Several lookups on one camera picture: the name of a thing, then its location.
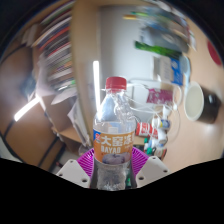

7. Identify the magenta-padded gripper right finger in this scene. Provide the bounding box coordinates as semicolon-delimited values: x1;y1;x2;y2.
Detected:
130;146;172;189

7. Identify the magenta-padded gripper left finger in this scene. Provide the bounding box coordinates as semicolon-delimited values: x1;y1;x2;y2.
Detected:
55;147;96;189

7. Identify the clear drink bottle red cap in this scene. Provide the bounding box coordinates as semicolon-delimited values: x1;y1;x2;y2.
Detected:
92;76;137;192

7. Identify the red and white canister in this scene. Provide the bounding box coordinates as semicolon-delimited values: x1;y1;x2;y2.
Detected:
135;121;159;139

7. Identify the magenta pouch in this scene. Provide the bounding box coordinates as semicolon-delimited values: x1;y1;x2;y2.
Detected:
146;87;174;106

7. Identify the ceiling light tube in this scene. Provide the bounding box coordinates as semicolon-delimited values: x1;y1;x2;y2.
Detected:
13;96;41;123

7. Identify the black mug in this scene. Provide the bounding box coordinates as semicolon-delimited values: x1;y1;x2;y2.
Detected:
183;80;222;125

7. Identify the white light bar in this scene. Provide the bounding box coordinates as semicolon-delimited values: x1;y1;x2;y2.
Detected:
92;60;101;111

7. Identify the white and blue carton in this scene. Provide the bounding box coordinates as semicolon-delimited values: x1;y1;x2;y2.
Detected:
153;54;184;87

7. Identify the wooden shelf unit with books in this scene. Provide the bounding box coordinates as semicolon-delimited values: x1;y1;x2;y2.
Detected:
0;0;101;168

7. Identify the grey shaker bottle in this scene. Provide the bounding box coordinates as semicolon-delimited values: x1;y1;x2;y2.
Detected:
141;24;191;53

